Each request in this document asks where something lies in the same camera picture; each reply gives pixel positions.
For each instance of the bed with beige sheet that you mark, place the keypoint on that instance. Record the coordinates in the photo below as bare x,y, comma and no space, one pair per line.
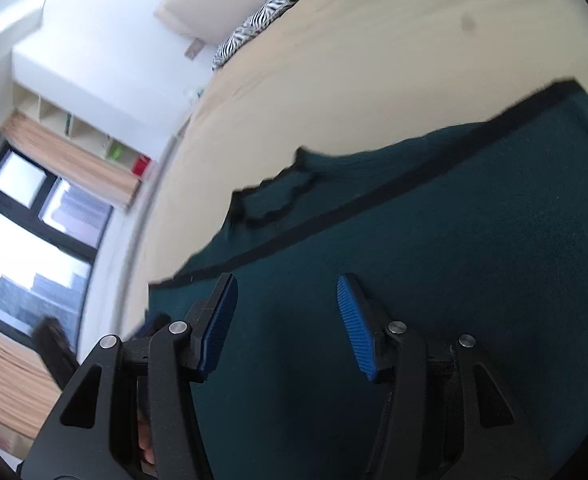
374,60

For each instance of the zebra striped pillow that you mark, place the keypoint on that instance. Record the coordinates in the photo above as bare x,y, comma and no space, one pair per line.
254,25

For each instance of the green container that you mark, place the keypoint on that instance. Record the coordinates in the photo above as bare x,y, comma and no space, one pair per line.
116,152

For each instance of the cream wall shelf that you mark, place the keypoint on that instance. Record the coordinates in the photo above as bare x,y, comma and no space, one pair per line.
53,115

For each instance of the red box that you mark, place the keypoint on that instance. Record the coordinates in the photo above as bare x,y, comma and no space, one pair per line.
141,165

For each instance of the white window sill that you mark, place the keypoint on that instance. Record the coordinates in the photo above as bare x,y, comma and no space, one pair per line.
118,240

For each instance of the black framed window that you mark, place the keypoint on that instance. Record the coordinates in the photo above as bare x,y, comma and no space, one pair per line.
23,250

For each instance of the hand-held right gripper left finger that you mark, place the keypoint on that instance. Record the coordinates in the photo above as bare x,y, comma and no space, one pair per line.
218,325

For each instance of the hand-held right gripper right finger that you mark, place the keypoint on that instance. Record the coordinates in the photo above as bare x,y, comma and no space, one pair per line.
356,330

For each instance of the wall switch panel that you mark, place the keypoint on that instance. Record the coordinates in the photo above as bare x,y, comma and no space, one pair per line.
194,49

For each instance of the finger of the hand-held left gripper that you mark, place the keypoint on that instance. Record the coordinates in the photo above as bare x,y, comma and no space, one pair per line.
154,322

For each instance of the beige curtain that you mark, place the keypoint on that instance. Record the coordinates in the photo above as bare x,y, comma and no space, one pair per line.
68,160
8,380

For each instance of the dark green sweater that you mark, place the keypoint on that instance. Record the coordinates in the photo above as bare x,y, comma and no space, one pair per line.
424,235

